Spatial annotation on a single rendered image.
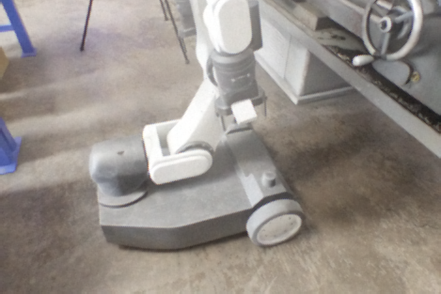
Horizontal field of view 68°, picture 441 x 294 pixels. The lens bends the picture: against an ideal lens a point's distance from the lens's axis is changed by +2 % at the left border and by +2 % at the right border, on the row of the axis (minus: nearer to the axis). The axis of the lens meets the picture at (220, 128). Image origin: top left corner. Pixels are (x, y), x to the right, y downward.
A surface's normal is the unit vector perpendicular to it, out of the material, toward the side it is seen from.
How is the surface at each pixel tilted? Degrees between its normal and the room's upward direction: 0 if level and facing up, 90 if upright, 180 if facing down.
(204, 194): 0
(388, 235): 0
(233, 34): 90
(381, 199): 0
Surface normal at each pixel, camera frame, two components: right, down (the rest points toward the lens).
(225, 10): 0.29, 0.62
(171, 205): 0.01, -0.76
